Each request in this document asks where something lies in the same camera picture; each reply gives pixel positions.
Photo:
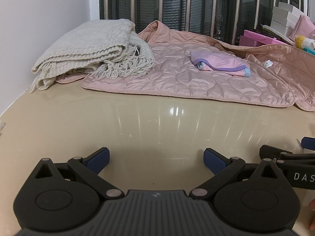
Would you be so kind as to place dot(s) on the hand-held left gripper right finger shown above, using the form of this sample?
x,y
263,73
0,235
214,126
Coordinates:
x,y
214,161

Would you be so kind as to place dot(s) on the pink pouch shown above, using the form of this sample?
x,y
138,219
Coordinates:
x,y
305,27

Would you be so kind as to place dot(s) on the cream knitted fringed blanket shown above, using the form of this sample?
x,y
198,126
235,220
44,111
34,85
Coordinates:
x,y
93,44

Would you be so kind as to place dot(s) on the metal window bars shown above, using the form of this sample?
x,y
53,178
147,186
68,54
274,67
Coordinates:
x,y
161,0

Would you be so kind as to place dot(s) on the stack of white boxes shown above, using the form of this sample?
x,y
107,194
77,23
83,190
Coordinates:
x,y
283,14

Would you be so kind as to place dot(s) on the pink box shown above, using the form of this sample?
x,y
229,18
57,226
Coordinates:
x,y
256,39

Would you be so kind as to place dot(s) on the yellow white plush toy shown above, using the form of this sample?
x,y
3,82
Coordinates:
x,y
304,43

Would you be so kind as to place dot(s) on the pink purple blue child's garment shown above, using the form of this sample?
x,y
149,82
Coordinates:
x,y
219,62

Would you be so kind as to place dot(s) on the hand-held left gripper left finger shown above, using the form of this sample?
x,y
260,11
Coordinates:
x,y
98,161

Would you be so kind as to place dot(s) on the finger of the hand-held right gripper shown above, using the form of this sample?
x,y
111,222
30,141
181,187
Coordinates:
x,y
273,151
308,143

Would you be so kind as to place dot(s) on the pink quilted jacket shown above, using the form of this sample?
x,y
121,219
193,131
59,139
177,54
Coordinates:
x,y
172,81

